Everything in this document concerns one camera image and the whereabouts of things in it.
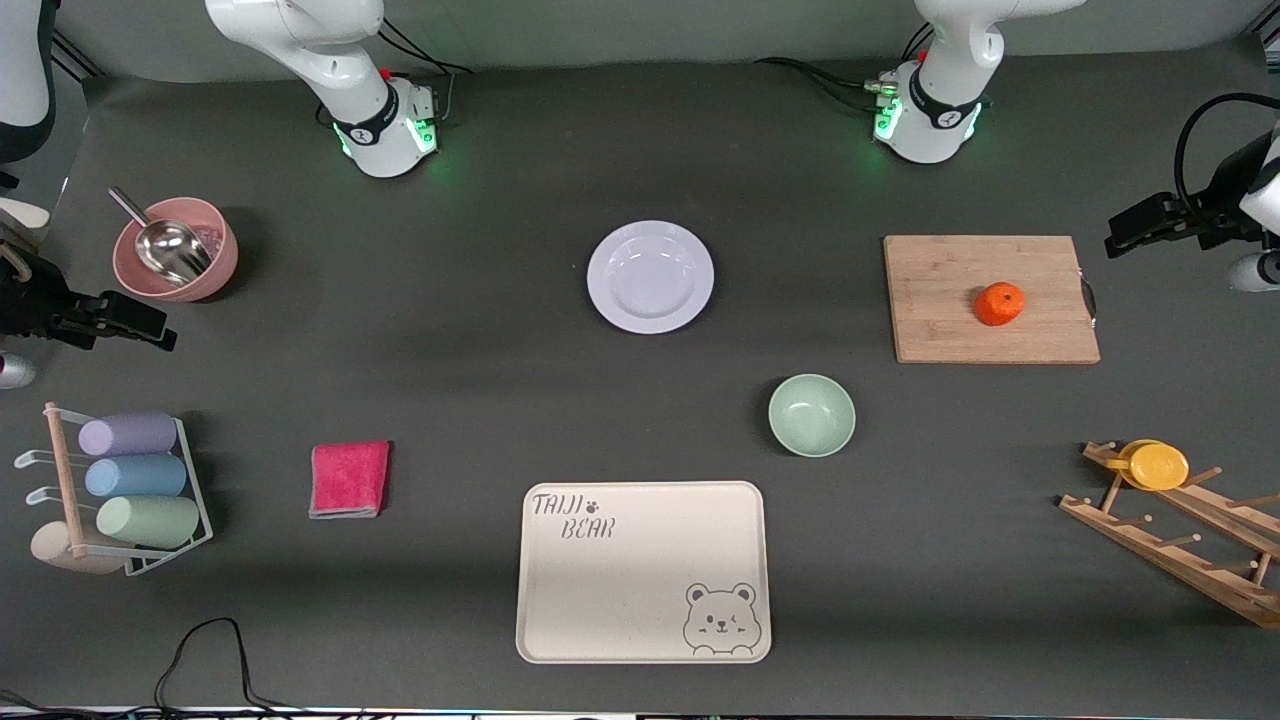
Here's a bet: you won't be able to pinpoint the wooden cutting board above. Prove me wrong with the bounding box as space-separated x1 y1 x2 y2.
883 235 1102 365

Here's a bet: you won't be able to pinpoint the cream bear print tray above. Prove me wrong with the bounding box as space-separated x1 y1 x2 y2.
515 481 773 665

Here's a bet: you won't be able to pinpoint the yellow mug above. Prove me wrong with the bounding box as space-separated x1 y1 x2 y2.
1106 439 1191 492

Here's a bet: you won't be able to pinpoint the green cup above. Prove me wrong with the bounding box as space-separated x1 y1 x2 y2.
96 496 201 549

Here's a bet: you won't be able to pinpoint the white round plate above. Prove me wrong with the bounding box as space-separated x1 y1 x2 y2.
587 220 716 335

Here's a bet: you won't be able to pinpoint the black base cables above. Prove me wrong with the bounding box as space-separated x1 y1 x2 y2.
378 12 473 77
755 57 886 111

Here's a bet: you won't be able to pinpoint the black left base cables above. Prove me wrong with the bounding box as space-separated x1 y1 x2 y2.
755 57 886 111

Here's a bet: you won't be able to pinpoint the beige cup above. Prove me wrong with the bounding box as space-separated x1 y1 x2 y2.
30 522 126 576

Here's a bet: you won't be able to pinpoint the pink bowl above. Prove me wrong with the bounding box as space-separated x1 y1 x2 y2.
112 197 240 303

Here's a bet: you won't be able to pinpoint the purple cup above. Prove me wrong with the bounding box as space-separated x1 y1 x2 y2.
78 412 179 458

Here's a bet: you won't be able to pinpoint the wooden mug rack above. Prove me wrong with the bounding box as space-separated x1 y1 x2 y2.
1059 441 1280 630

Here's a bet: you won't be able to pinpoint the metal scoop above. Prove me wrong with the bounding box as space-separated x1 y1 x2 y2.
108 187 214 286

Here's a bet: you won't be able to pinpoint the black right base cables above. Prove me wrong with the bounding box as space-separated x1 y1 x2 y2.
378 12 473 77

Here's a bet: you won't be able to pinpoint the light green bowl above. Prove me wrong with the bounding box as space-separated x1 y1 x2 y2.
768 373 857 459

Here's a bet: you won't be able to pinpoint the black looped cable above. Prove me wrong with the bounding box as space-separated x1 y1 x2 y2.
153 617 301 716

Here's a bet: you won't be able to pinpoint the orange fruit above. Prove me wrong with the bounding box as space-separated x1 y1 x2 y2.
974 282 1027 328

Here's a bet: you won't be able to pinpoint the white wire cup rack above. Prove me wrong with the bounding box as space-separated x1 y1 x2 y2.
14 402 215 578

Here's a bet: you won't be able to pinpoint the black frame bar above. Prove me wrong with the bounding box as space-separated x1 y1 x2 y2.
48 28 103 81

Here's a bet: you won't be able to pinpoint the pink folded cloth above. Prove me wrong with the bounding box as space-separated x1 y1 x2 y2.
308 441 392 520

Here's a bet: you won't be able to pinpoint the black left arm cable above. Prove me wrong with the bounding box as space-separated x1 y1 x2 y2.
1174 93 1280 216

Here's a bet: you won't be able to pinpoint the blue cup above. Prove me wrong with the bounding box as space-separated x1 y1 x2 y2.
84 455 188 499

